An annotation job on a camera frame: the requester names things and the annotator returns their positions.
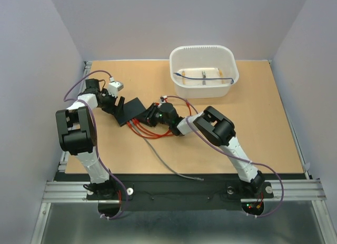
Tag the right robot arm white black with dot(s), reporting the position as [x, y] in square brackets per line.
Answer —
[216, 129]

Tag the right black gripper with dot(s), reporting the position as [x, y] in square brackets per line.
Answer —
[148, 117]

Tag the white plastic tub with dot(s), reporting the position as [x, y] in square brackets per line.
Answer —
[188, 62]

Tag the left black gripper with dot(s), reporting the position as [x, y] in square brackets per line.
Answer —
[114, 110]

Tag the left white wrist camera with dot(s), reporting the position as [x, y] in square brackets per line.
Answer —
[114, 88]

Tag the small metal clip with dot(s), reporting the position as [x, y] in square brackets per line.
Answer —
[204, 78]

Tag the aluminium rail frame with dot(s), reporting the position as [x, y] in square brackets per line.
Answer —
[300, 215]

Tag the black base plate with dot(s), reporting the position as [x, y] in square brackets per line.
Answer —
[166, 192]

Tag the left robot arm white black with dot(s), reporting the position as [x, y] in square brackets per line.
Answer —
[77, 129]

